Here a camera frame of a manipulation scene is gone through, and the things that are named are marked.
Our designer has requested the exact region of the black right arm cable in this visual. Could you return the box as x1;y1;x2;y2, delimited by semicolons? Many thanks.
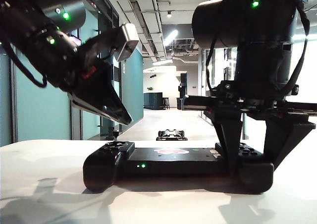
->
284;0;311;86
205;30;224;91

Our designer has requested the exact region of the tall black cabinet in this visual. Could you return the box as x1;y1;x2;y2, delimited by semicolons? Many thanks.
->
176;72;188;111

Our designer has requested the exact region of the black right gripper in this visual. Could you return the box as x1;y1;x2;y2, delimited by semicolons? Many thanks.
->
182;80;317;173

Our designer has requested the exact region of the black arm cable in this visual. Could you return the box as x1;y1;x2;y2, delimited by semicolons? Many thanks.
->
205;30;224;91
284;0;311;86
0;0;48;89

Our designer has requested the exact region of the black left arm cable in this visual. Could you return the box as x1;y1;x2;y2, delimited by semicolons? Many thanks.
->
0;0;48;89

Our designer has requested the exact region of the dark counter with white top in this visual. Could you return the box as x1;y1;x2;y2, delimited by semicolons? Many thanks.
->
143;92;164;111

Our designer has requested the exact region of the long ceiling strip light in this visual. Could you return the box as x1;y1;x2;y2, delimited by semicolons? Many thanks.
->
162;30;178;46

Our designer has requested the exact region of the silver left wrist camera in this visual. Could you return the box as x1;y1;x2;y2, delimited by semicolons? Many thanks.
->
113;23;140;62

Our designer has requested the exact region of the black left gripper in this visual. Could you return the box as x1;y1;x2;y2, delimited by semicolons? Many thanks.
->
58;27;133;126

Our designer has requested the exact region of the black remote control with joysticks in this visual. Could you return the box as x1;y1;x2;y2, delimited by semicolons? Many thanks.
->
83;129;275;194

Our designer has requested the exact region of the low ceiling strip light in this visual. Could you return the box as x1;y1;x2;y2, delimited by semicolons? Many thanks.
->
152;58;173;66

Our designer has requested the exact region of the black quadruped robot dog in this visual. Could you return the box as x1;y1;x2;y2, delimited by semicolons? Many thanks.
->
156;128;188;141

